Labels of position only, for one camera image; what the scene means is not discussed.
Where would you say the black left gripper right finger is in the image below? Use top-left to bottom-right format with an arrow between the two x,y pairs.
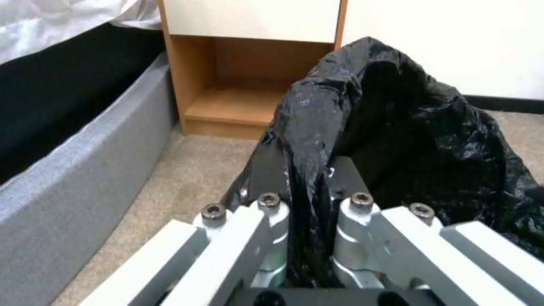
323,156 -> 544,306

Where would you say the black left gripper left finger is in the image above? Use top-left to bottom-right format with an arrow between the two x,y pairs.
78,141 -> 294,306

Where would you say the black plastic trash bag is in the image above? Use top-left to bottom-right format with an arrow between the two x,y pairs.
259,37 -> 544,289

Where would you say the wooden bedside cabinet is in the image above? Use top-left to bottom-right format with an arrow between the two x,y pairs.
157,0 -> 349,141

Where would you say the black mattress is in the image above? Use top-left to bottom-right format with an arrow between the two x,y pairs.
0,22 -> 164,185

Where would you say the white bed sheet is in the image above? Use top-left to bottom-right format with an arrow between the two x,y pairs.
0,0 -> 163,66

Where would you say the grey fabric bed frame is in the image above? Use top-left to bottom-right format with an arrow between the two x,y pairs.
0,51 -> 179,299

